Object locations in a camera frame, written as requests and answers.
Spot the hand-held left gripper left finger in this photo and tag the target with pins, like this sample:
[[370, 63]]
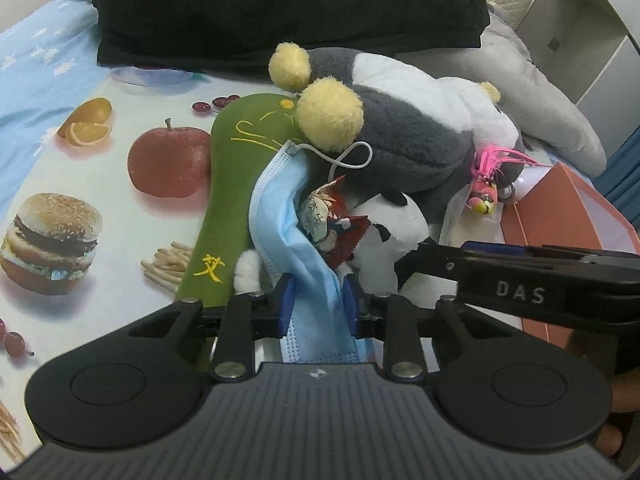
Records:
[[286, 305]]

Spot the clear plastic bag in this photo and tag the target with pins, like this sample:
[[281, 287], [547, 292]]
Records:
[[467, 225]]

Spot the black clothing pile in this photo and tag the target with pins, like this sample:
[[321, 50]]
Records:
[[275, 10]]

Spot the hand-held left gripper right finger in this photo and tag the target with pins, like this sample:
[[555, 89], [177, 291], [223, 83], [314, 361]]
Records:
[[348, 305]]

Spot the green embroidered plush cushion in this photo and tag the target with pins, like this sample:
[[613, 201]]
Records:
[[225, 185]]

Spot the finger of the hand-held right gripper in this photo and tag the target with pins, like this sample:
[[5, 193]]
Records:
[[485, 246], [430, 265]]

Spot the white bedside cabinet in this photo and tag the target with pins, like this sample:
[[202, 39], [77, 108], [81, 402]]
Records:
[[580, 25]]

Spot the person's right hand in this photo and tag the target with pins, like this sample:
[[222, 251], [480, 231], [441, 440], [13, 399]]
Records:
[[627, 395]]

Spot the orange cardboard box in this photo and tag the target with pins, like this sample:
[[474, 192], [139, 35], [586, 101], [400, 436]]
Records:
[[565, 200]]

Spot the blue curtain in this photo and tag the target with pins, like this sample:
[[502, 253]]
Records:
[[625, 175]]

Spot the grey white penguin plush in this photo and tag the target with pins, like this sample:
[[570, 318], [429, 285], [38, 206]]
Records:
[[410, 135]]

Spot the small red doll charm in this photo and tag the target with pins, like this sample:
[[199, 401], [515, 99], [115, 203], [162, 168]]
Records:
[[325, 220]]

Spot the blue face mask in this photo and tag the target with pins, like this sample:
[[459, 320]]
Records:
[[285, 210]]

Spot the small panda plush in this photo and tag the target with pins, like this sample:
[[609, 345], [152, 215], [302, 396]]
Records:
[[395, 225]]

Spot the grey quilt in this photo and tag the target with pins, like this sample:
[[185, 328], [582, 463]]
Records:
[[550, 110]]

